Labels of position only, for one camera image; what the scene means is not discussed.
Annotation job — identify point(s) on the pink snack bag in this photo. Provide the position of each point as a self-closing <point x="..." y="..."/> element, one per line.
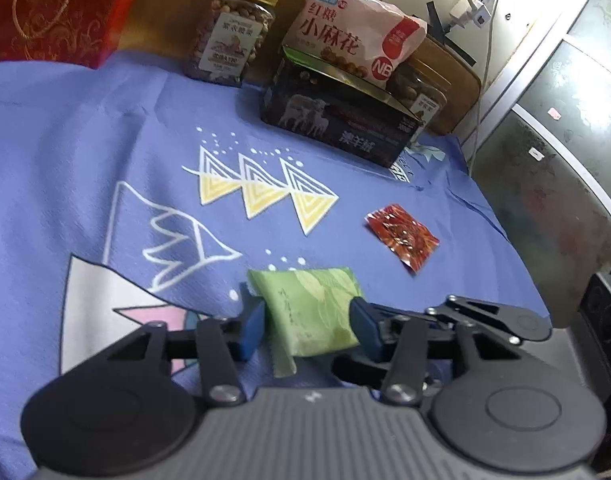
<point x="345" y="25"/>

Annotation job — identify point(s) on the red gift bag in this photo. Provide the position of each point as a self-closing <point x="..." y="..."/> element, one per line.
<point x="50" y="10"/>

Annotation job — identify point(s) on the blue printed blanket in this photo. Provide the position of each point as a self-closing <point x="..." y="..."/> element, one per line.
<point x="85" y="160"/>

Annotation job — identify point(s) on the red snack packet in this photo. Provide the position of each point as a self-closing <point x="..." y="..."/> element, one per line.
<point x="403" y="237"/>

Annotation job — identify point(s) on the brown headboard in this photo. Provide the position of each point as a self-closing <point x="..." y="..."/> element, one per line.
<point x="458" y="102"/>

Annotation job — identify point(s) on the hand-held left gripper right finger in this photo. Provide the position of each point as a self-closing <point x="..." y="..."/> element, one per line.
<point x="365" y="327"/>

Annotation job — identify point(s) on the pale green leaf-print packet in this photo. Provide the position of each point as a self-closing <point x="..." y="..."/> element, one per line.
<point x="310" y="310"/>

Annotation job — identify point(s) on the glass door cabinet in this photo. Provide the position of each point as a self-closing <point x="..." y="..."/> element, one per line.
<point x="560" y="160"/>

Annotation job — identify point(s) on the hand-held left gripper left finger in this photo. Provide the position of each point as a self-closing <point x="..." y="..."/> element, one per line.
<point x="253" y="325"/>

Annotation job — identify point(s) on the gold-lid nut jar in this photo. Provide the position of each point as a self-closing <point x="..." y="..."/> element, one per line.
<point x="428" y="95"/>
<point x="230" y="35"/>

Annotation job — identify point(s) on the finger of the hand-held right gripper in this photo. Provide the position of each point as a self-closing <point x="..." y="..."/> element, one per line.
<point x="475" y="317"/>

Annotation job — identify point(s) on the dark printed box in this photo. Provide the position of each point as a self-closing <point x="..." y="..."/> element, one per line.
<point x="335" y="115"/>

